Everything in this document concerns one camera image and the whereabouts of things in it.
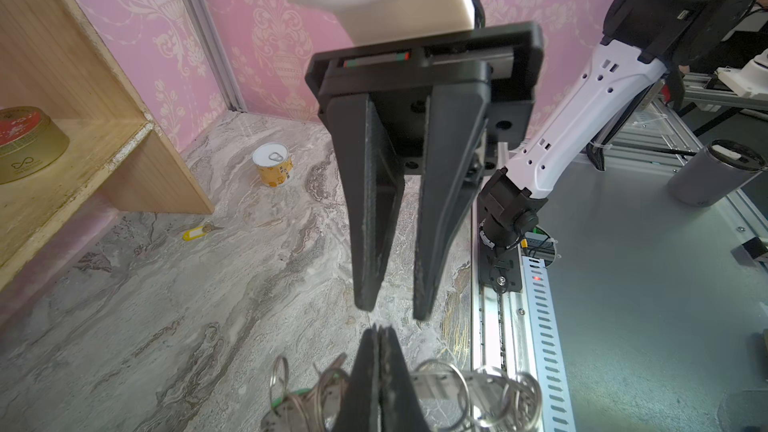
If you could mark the metal ring plate with keyrings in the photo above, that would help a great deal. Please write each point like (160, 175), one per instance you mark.
(484, 399)

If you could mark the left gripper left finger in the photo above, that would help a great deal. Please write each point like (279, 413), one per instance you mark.
(359, 408)

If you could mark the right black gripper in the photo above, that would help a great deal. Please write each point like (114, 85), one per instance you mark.
(399, 78)

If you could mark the wooden two-tier shelf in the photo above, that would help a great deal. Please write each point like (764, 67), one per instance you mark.
(53, 58)

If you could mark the yellow key tag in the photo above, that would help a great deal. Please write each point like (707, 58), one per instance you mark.
(199, 232)

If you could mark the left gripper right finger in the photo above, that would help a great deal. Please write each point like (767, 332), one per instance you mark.
(398, 401)

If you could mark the small yellow pull-tab can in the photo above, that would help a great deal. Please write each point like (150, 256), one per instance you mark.
(274, 163)

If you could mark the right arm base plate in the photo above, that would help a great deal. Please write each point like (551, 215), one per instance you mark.
(499, 260)

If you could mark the round red-lid tin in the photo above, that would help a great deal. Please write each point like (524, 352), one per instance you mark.
(30, 141)

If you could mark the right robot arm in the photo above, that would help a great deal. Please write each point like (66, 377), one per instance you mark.
(642, 40)

